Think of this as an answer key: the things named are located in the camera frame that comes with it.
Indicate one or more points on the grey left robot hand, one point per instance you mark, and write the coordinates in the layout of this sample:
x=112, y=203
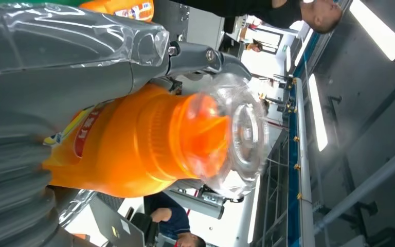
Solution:
x=47, y=88

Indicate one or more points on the orange Tide detergent bottle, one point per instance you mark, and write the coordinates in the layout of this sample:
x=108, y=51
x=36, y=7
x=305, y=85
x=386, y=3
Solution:
x=126, y=146

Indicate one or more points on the orange detergent bottle bluish cap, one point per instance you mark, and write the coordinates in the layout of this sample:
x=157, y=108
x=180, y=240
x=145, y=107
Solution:
x=95, y=6

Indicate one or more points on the grey laptop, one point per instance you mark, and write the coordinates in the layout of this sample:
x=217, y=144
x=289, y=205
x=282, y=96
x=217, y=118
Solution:
x=115, y=225

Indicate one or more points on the person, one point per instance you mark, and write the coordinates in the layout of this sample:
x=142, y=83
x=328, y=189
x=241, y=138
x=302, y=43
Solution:
x=254, y=47
x=320, y=15
x=173, y=218

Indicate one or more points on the ceiling light panel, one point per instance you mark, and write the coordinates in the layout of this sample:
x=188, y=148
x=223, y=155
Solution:
x=318, y=112
x=378, y=30

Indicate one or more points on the grey ceiling pipe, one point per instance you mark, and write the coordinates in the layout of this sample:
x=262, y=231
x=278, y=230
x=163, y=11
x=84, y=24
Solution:
x=364, y=189

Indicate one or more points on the blue ceiling rail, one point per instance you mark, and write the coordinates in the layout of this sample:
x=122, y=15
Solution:
x=293, y=191

